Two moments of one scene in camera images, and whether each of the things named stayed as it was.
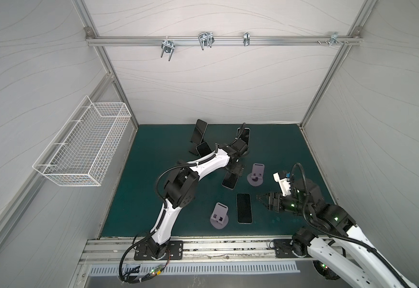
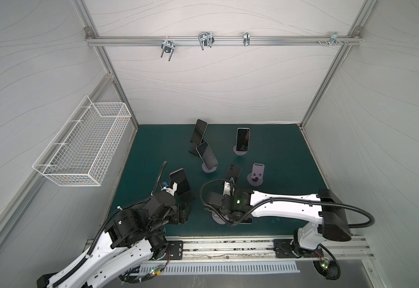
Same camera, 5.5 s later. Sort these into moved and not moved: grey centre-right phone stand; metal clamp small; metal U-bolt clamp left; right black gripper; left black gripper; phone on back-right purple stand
Moved: left black gripper; right black gripper
Not moved: metal U-bolt clamp left; grey centre-right phone stand; metal clamp small; phone on back-right purple stand
